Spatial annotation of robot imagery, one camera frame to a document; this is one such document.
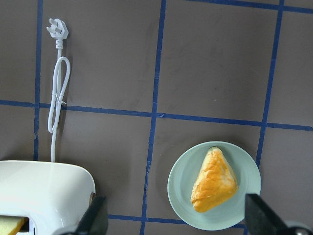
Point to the light green plate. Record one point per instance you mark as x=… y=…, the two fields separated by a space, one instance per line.
x=184 y=173

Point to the white toaster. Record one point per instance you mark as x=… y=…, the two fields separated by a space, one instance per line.
x=52 y=196

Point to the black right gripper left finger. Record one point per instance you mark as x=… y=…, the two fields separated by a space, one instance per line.
x=95 y=219

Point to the toast slice in toaster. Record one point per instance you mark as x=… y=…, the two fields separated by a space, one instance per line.
x=11 y=225

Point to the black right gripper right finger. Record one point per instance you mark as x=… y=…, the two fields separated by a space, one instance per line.
x=261 y=219

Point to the triangular golden bread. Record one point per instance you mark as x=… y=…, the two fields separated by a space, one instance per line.
x=215 y=184

